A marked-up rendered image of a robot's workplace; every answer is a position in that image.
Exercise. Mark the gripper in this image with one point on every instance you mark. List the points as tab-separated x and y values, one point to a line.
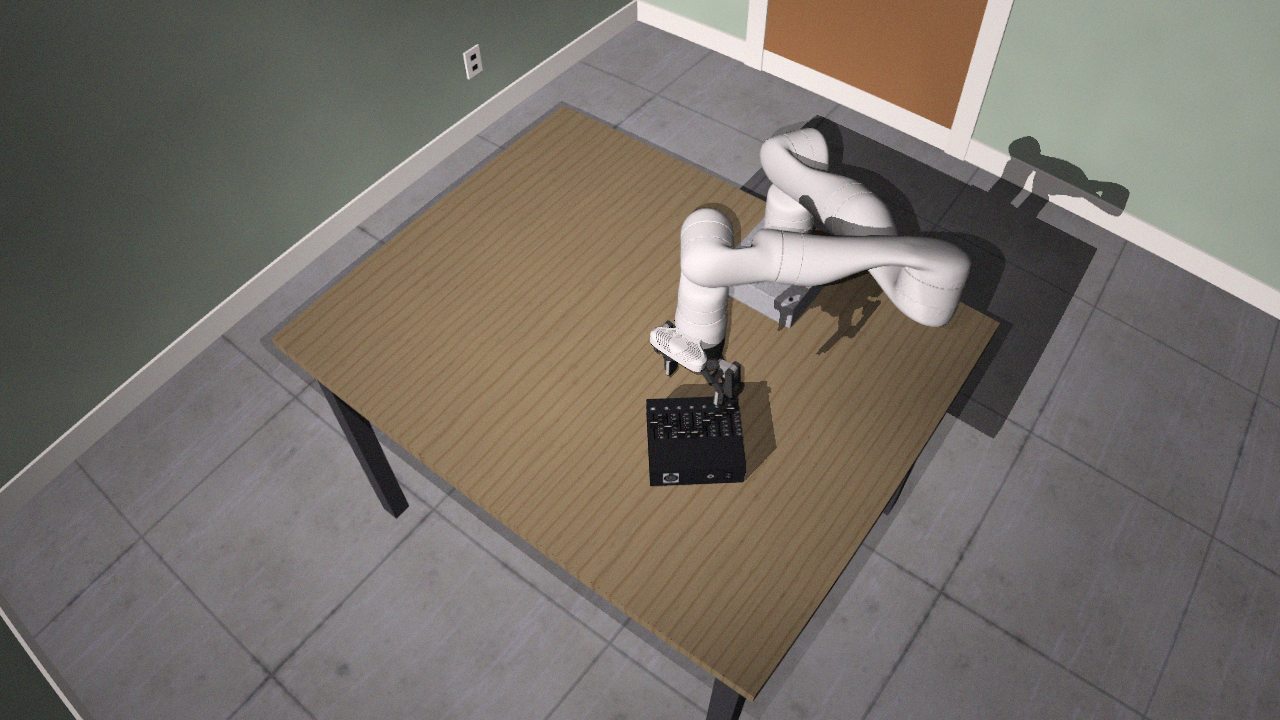
730	374

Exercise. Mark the black lighting desk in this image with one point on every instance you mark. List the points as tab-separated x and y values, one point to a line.
715	456

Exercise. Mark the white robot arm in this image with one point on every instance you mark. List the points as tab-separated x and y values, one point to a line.
928	290

